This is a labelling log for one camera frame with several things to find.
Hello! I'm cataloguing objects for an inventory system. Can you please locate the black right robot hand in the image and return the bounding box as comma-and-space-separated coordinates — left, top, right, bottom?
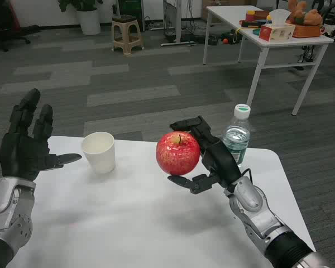
167, 115, 242, 195

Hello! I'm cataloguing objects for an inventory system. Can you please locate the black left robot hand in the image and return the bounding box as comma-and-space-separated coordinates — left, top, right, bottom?
0, 88, 83, 181

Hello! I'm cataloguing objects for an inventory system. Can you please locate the red apple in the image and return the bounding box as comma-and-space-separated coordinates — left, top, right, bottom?
155, 131, 201, 176

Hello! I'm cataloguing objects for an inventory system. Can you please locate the clear water bottle white cap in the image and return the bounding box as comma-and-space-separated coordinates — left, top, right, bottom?
222, 103, 252, 168

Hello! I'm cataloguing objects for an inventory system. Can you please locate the white paper cup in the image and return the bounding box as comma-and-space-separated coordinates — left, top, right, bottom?
81, 131, 117, 175

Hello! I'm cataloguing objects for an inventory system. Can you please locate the black office chair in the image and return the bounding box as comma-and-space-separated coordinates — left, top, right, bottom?
0, 0, 40, 52

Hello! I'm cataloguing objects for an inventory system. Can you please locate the white metal-legged table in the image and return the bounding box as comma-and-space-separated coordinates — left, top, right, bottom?
203, 5, 335, 117

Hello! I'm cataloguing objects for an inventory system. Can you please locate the red white tissue box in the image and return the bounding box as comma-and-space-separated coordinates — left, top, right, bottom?
259, 8, 296, 42

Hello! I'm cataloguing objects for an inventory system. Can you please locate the white standing desk leg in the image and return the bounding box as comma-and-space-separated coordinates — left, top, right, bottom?
160, 0, 197, 47

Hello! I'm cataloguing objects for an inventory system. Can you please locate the white plant pot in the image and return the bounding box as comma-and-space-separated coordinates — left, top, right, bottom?
75, 8, 102, 36

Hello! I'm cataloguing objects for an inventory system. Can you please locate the beige plastic stool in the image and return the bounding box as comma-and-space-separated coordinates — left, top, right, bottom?
111, 15, 145, 58

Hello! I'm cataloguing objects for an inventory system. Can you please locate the black computer tower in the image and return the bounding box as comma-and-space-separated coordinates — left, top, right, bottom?
116, 0, 146, 33

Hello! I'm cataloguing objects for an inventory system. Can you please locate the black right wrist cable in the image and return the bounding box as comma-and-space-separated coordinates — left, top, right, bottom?
239, 168, 255, 185

